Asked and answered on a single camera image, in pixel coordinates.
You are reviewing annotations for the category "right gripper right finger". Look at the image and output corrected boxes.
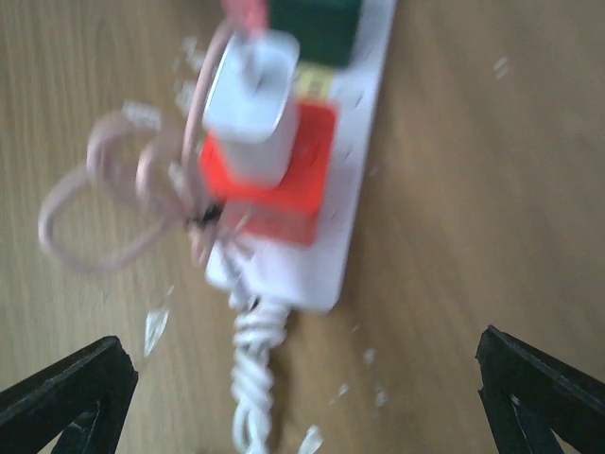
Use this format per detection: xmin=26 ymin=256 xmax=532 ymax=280
xmin=475 ymin=325 xmax=604 ymax=453

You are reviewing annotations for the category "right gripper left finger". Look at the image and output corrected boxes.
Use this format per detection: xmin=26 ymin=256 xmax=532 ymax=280
xmin=1 ymin=336 xmax=138 ymax=453

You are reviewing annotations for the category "white charger with pink cable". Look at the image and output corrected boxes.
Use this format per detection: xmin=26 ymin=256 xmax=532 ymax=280
xmin=38 ymin=18 xmax=300 ymax=272

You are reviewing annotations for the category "white multicolour power strip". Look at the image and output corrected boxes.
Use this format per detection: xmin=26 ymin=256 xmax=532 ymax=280
xmin=205 ymin=0 xmax=398 ymax=454

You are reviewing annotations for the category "red cube socket adapter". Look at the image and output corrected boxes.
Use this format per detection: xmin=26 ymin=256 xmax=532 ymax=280
xmin=198 ymin=97 xmax=342 ymax=249

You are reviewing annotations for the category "dark green dragon adapter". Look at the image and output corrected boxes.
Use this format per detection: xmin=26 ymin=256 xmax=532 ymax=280
xmin=268 ymin=0 xmax=363 ymax=68

